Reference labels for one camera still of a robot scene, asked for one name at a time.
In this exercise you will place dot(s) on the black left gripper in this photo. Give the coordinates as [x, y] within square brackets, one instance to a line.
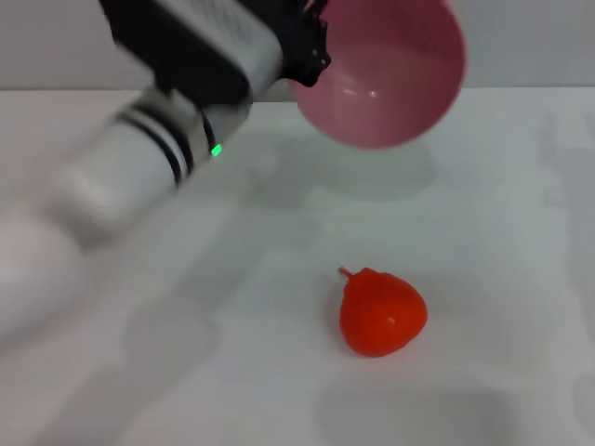
[302, 46]

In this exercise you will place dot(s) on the orange toy fruit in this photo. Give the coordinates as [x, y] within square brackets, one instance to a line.
[381, 316]

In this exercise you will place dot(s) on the pink plastic bowl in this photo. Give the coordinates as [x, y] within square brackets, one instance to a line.
[395, 83]

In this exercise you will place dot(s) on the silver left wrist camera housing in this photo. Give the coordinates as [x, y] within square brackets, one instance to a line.
[195, 42]

